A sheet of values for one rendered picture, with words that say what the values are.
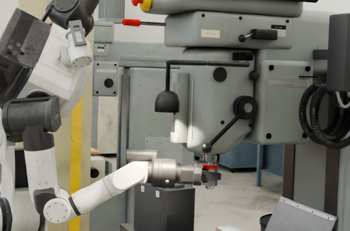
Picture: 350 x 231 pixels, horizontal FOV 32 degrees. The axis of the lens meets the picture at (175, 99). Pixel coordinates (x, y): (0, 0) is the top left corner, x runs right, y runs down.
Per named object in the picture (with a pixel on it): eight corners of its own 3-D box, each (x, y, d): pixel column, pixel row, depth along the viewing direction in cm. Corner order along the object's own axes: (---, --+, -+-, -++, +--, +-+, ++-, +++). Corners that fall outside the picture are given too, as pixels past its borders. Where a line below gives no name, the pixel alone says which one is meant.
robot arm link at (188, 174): (202, 162, 181) (162, 161, 180) (201, 194, 181) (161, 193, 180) (198, 156, 193) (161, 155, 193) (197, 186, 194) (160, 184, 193)
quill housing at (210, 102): (198, 157, 174) (202, 46, 172) (171, 147, 193) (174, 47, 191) (255, 155, 181) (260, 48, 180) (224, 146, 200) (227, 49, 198)
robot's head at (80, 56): (65, 71, 183) (76, 55, 177) (58, 42, 187) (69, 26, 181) (84, 71, 187) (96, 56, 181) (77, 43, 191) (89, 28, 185)
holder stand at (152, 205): (165, 244, 207) (167, 187, 206) (133, 229, 225) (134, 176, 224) (194, 240, 214) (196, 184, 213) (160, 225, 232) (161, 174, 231)
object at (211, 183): (220, 185, 188) (221, 167, 187) (211, 187, 184) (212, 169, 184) (208, 183, 191) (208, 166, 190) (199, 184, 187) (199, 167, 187)
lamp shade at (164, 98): (149, 111, 174) (149, 89, 174) (169, 110, 178) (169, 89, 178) (164, 113, 168) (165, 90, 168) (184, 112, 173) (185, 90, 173)
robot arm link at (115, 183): (150, 176, 181) (110, 199, 179) (149, 176, 189) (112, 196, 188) (139, 157, 181) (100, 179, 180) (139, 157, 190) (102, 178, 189)
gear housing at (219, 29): (194, 45, 169) (195, 9, 168) (162, 47, 191) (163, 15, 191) (295, 50, 182) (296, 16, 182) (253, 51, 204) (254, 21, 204)
